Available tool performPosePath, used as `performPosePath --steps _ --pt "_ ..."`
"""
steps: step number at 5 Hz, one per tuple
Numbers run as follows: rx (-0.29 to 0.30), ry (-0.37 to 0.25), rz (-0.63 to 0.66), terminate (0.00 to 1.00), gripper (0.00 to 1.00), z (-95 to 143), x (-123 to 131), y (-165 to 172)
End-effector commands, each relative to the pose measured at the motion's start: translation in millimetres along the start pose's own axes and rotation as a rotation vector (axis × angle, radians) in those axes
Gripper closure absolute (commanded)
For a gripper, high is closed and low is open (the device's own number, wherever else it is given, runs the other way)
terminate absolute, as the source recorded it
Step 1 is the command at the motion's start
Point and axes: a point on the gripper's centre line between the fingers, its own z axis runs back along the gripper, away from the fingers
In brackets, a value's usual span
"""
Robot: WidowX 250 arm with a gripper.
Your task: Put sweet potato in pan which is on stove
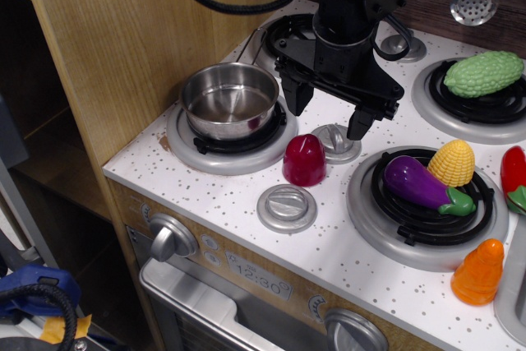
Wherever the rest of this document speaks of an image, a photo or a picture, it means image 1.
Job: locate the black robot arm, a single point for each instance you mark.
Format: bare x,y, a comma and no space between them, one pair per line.
350,19

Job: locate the silver oven dial left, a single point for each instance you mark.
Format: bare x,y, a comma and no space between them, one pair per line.
172,238

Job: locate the back right stove burner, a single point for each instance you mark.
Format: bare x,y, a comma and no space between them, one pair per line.
495,119

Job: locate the grey stovetop knob back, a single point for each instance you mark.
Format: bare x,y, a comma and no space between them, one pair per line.
395,44

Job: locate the front left stove burner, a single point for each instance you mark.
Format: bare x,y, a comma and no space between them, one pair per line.
181,142

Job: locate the yellow toy corn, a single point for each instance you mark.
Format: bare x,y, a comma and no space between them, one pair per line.
453,164

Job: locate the green bumpy toy gourd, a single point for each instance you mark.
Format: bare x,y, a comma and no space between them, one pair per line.
483,74

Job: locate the grey stovetop knob front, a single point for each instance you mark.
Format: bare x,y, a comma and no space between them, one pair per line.
287,209

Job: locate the grey stovetop knob middle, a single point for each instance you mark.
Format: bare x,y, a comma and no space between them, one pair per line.
338,148

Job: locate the stove burner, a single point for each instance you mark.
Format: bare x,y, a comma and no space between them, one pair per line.
495,119
181,142
262,45
415,235

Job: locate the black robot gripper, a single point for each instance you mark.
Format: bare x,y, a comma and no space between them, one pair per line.
345,69

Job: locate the front right stove burner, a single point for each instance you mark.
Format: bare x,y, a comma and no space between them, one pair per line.
415,235

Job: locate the hanging metal skimmer spoon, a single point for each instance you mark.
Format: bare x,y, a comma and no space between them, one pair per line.
472,13

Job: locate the grey stovetop knob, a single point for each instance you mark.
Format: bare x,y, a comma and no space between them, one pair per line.
338,148
287,209
395,44

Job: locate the purple toy eggplant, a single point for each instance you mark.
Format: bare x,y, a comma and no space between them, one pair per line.
410,180

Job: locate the stainless steel pan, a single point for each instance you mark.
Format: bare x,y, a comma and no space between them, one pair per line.
229,101

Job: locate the back left stove burner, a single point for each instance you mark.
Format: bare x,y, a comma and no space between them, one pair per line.
262,45

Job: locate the orange toy carrot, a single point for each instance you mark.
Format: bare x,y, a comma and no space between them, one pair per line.
477,278

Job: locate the red toy pepper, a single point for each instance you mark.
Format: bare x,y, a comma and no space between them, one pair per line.
513,179

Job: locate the silver oven dial right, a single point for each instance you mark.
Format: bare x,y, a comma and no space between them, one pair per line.
348,330

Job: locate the dark red sweet potato toy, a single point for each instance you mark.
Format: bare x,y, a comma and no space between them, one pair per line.
304,161

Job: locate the digital clock display panel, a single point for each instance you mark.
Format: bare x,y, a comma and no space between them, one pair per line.
257,275

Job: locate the silver oven door handle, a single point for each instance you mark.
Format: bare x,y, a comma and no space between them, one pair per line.
209,307

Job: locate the wooden cabinet side panel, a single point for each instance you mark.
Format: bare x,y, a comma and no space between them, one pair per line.
121,64

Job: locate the blue clamp with cable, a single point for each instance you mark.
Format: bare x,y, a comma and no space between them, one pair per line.
42,291

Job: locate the silver oven dial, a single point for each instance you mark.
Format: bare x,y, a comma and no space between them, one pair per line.
172,238
348,330

